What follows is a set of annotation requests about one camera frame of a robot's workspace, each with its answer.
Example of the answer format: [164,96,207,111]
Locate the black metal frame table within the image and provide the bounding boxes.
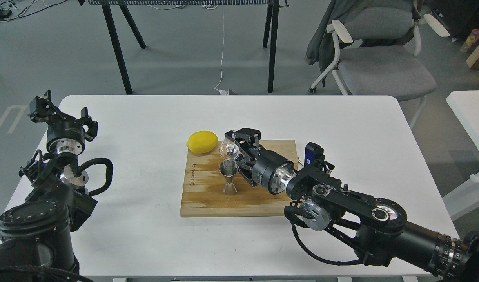
[79,0,286,95]

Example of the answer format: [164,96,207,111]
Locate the grey office chair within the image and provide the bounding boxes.
[308,6,437,127]

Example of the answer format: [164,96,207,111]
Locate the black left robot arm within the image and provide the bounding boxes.
[0,90,114,282]

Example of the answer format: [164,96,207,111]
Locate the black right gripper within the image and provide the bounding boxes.
[222,127,296,194]

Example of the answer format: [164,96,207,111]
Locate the yellow lemon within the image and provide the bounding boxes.
[186,130,218,155]

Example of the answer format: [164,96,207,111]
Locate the white side table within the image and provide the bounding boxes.
[443,90,479,220]

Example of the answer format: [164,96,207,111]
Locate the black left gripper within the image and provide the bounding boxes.
[29,90,98,155]

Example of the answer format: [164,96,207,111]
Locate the black cables on floor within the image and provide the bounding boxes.
[0,0,69,28]

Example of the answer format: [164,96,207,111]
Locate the dark jacket on chair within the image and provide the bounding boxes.
[304,0,425,72]

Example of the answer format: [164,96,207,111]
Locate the small clear glass cup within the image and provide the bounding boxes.
[219,139,241,160]

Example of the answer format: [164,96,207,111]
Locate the wooden cutting board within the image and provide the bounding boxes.
[180,147,291,217]

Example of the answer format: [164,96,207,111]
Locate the steel jigger measuring cup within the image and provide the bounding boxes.
[219,159,238,195]

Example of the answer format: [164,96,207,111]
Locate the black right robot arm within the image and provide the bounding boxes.
[220,128,479,282]

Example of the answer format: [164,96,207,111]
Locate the white cable on floor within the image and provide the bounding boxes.
[214,4,229,96]

